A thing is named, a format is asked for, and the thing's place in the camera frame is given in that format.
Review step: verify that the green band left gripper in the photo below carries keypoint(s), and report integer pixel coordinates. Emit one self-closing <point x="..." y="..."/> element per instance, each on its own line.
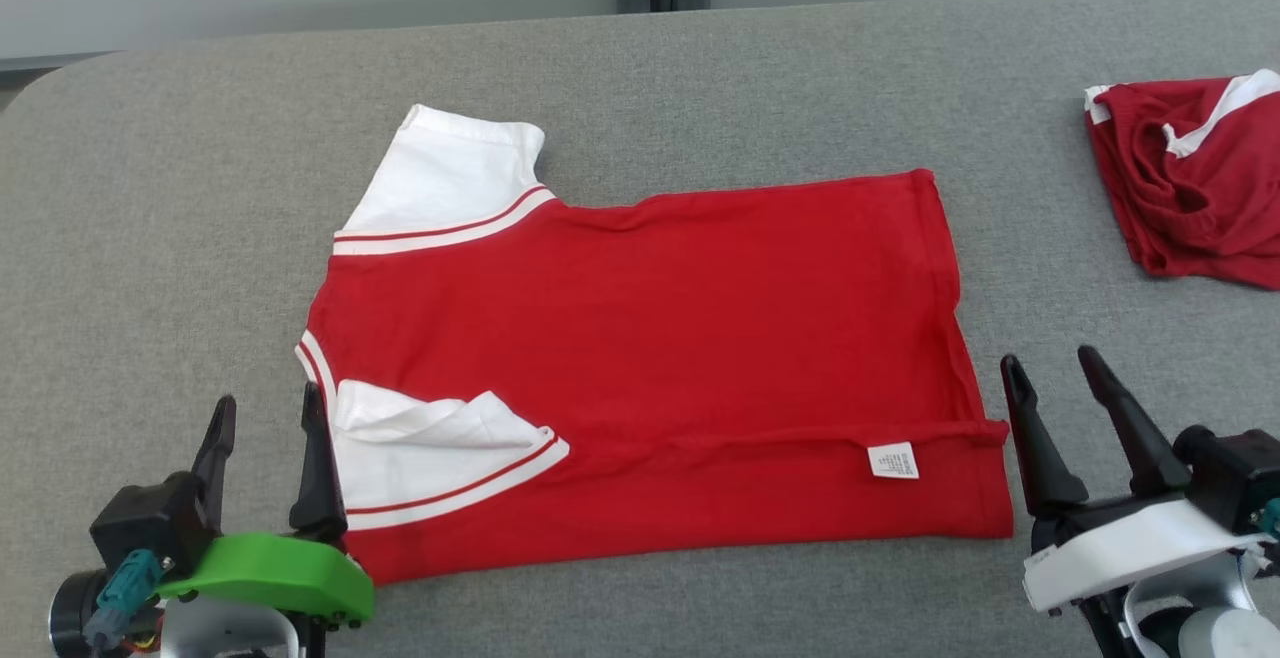
<point x="280" y="573"/>

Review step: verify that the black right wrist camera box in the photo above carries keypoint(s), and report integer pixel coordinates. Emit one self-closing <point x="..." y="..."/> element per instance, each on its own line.
<point x="1235" y="478"/>

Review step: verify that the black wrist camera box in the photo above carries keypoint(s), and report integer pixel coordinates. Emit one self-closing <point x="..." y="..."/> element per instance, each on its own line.
<point x="145" y="523"/>
<point x="1235" y="478"/>

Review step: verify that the red shorts with white stripe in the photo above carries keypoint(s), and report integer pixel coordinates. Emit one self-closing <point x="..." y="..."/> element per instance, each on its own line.
<point x="1200" y="208"/>

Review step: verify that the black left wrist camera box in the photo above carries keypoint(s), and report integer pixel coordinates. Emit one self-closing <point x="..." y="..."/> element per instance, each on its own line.
<point x="145" y="523"/>

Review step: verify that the red t-shirt with white sleeves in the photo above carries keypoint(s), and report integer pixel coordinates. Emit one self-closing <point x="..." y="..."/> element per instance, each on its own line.
<point x="650" y="338"/>

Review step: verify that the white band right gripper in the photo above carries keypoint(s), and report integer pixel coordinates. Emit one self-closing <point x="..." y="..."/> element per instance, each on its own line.
<point x="1130" y="548"/>

